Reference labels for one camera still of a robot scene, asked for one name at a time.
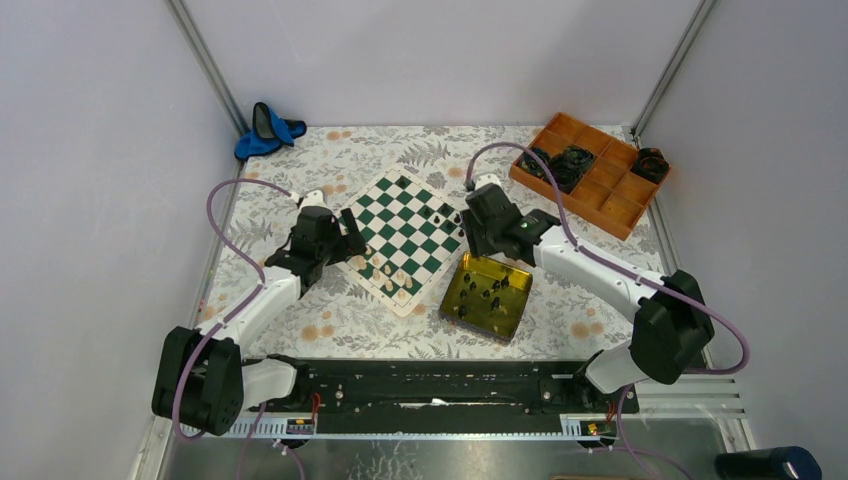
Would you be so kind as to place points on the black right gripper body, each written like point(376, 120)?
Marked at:
point(480, 239)

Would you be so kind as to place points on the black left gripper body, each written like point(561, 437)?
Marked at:
point(342, 248)

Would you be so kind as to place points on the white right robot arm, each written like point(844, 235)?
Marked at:
point(667, 331)

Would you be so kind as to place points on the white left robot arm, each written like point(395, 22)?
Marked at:
point(204, 379)

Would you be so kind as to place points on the green white chess board mat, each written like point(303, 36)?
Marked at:
point(413, 235)

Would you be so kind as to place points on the yellow metal tray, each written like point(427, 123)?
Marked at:
point(487, 297)

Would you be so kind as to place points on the black tape roll left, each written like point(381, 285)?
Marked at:
point(533, 163)

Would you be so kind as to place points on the black tape roll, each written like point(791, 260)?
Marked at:
point(569, 166)
point(651, 165)
point(533, 163)

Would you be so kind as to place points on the black tape roll middle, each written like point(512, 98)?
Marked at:
point(569, 166)

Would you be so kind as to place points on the blue black cloth glove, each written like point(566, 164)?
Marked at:
point(268, 134)

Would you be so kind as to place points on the orange compartment organizer box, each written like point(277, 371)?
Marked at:
point(609, 195)

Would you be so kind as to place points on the black tape roll right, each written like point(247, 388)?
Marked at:
point(651, 165)

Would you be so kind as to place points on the dark cylinder bottom right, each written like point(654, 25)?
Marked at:
point(780, 463)

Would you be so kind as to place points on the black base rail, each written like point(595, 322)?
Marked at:
point(444, 397)

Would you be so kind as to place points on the aluminium frame post left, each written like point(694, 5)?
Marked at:
point(204, 57)

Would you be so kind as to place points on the aluminium frame post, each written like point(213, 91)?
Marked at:
point(204, 57)
point(697, 22)

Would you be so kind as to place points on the aluminium frame post right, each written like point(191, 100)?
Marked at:
point(697, 22)

